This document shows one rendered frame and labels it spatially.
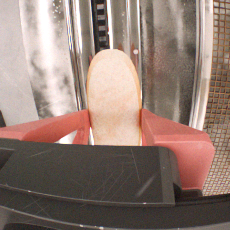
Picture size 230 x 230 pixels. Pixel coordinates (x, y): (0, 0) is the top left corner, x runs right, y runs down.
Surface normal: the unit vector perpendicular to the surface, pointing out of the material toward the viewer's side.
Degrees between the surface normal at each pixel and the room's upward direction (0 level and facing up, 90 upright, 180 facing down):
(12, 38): 0
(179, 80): 0
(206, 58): 10
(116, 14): 0
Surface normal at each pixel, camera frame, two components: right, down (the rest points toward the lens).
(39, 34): -0.07, 0.47
